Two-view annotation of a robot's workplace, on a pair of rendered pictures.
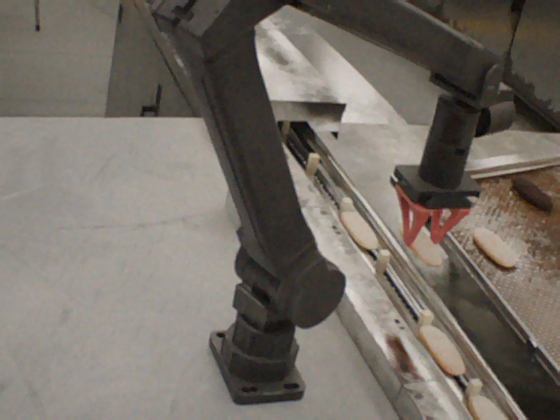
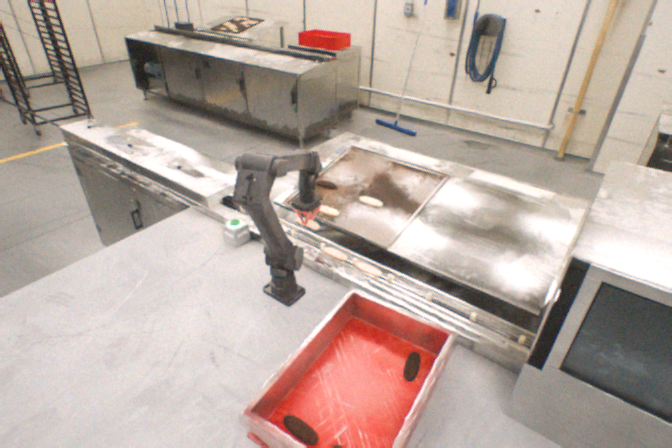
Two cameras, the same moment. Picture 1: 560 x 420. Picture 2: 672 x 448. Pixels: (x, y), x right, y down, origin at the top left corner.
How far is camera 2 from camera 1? 0.44 m
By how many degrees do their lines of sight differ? 26
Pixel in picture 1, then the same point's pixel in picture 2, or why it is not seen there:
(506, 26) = (241, 97)
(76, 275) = (198, 297)
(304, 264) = (294, 251)
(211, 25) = (263, 199)
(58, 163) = (145, 259)
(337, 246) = not seen: hidden behind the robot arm
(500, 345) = (348, 242)
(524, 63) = (257, 111)
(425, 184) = (305, 204)
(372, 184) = not seen: hidden behind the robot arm
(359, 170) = not seen: hidden behind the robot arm
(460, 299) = (324, 232)
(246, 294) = (275, 269)
